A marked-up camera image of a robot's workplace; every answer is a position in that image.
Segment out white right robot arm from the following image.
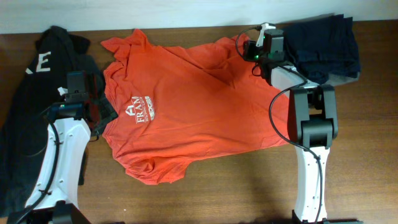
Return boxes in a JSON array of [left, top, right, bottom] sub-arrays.
[[236, 23, 338, 223]]

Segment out red soccer t-shirt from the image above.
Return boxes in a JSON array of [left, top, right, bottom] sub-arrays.
[[102, 30, 289, 185]]

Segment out black t-shirt white letters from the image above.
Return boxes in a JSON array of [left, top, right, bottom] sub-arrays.
[[1, 26, 105, 217]]

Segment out folded navy blue garment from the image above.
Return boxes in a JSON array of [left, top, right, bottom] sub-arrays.
[[282, 14, 361, 85]]

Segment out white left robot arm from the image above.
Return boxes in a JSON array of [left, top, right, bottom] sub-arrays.
[[7, 71, 104, 224]]

